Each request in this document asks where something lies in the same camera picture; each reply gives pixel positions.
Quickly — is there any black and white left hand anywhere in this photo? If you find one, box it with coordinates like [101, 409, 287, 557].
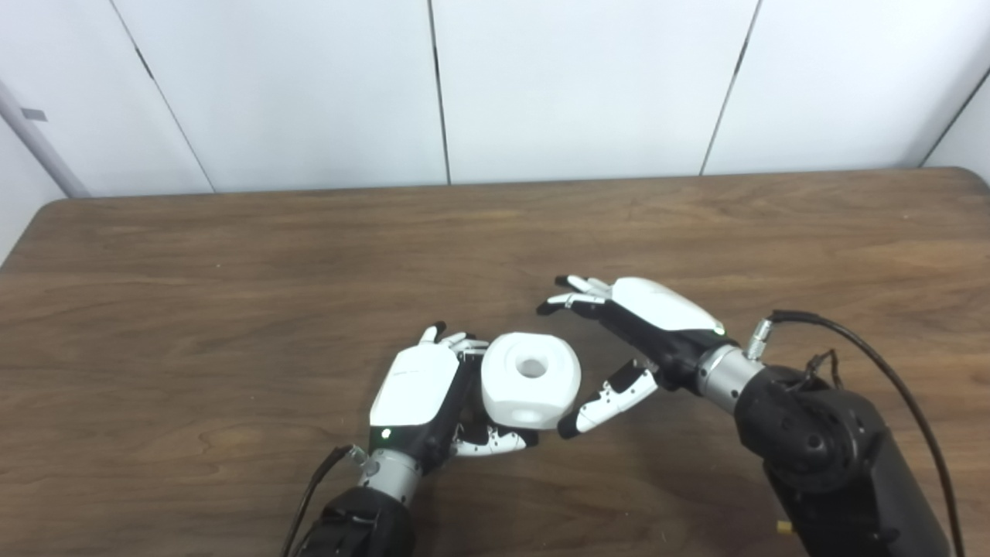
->
[368, 322, 540, 473]

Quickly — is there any black and white right hand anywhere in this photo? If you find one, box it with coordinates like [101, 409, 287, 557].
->
[536, 275, 728, 440]

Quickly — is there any black flanged holder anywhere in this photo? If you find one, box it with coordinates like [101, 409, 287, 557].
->
[463, 402, 534, 448]

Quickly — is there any white block with holes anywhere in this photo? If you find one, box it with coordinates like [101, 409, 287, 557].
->
[480, 332, 582, 431]

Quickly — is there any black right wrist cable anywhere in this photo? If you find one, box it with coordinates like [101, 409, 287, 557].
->
[746, 309, 966, 557]

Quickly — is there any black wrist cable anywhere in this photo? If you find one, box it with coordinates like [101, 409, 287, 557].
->
[280, 445, 364, 557]
[746, 309, 966, 557]

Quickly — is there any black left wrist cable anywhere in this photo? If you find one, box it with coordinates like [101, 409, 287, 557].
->
[280, 445, 364, 557]

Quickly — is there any grey wall post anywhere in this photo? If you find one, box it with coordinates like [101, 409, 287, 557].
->
[0, 77, 92, 199]

